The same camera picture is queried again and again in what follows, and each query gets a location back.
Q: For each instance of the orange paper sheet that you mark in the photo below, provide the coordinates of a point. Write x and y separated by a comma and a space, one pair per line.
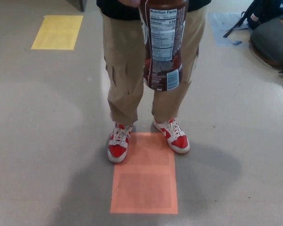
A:
143, 183

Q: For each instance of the person's left red white sneaker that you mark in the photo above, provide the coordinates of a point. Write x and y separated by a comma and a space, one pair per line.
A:
178, 142

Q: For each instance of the yellow paper sheet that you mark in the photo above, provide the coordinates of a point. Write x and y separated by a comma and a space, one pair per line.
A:
56, 33

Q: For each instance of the black shirt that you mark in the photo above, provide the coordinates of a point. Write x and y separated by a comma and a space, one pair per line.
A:
113, 9

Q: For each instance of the dark furniture base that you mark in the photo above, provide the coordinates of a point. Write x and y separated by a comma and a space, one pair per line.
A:
79, 4

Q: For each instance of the brown protein shake bottle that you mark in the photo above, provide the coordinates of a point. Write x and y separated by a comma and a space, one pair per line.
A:
162, 47

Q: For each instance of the person's right red white sneaker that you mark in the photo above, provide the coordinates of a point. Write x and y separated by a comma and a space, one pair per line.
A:
118, 150

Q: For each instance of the khaki cargo trousers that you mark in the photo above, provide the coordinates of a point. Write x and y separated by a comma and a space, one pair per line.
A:
122, 70

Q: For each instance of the blue paper sheet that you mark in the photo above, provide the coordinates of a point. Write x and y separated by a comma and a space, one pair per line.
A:
220, 26

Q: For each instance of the person's bare hand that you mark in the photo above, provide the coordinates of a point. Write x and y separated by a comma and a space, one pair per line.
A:
131, 2

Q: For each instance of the small blue tape scrap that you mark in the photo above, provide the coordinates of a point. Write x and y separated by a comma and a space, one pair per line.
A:
237, 42

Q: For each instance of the dark blue backpack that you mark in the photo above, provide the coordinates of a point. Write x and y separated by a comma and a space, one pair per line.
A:
268, 14

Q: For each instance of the person's red white sneaker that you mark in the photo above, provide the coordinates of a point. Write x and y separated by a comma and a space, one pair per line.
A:
118, 150
178, 142

